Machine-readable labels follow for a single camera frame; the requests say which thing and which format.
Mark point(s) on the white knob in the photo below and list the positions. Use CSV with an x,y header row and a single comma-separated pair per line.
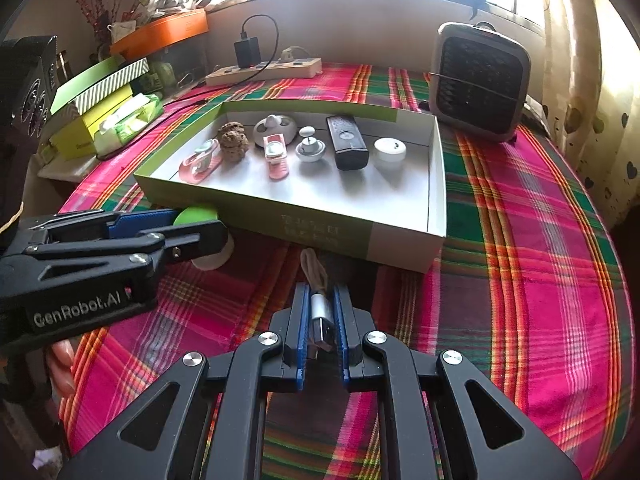
x,y
310,150

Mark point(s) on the green round lid gadget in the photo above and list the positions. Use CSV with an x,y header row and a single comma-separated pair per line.
x,y
200,215

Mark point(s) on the pale green container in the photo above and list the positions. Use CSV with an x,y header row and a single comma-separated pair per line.
x,y
164,74

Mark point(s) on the brown walnut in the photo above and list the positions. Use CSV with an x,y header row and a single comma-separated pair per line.
x,y
235,147
230,128

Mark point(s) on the pink clip with white loop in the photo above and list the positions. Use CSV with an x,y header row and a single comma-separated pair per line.
x,y
200,170

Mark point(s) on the white plug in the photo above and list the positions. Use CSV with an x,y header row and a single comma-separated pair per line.
x,y
289,55

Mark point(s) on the green flat striped box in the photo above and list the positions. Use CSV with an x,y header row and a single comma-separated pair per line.
x,y
85,80

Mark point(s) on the black dial box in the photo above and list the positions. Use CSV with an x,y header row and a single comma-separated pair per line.
x,y
27,85

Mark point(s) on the orange box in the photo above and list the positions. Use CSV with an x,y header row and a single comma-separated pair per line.
x,y
165,30

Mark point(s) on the green and white cardboard box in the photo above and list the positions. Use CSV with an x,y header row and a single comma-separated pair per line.
x,y
400,247

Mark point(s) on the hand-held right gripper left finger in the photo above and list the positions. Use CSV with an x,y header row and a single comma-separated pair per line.
x,y
300,340

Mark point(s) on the beige power strip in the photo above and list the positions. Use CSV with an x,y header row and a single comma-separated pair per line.
x,y
280,71

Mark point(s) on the white round jar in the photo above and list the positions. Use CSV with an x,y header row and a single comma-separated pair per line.
x,y
390,157

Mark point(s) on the green tissue pack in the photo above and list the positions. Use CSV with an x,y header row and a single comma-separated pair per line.
x,y
130,120

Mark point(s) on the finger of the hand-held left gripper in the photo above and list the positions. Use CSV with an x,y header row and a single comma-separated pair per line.
x,y
195,235
145,222

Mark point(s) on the heart print curtain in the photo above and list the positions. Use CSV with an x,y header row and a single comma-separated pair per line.
x,y
590,100

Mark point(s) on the black charger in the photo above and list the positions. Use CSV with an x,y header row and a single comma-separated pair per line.
x,y
247,52

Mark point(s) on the grey cloth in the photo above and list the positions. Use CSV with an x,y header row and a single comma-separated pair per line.
x,y
534,115

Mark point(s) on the white oval gadget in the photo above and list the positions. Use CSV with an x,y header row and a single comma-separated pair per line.
x,y
285,125

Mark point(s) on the black remote control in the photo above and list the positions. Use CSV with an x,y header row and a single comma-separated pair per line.
x,y
350,152

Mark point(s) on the grey desktop heater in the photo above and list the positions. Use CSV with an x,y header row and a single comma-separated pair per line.
x,y
475,80

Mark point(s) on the pink clip with white disc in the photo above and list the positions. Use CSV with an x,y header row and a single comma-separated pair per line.
x,y
277,167

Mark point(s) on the person's left hand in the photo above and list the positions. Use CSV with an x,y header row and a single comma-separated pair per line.
x,y
62,365

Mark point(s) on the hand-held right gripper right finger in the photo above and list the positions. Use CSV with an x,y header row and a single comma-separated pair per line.
x,y
340,340

